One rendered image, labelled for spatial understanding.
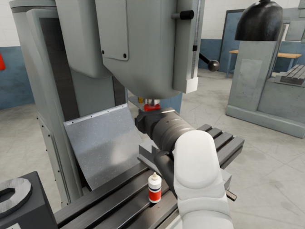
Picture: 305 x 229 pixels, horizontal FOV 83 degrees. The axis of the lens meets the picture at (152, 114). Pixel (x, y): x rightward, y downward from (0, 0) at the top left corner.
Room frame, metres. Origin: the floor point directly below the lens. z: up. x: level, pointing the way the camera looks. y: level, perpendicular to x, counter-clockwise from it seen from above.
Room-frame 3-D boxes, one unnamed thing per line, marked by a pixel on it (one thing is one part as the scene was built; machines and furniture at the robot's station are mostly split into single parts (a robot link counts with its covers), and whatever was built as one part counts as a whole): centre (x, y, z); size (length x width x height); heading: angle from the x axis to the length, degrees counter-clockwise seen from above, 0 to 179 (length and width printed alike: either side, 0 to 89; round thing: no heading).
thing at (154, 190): (0.39, -0.01, 1.02); 0.04 x 0.04 x 0.11
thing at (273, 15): (0.35, -0.19, 1.48); 0.07 x 0.07 x 0.06
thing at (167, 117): (0.37, -0.03, 1.24); 0.13 x 0.12 x 0.10; 112
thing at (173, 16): (0.36, -0.05, 1.49); 0.06 x 0.01 x 0.01; 42
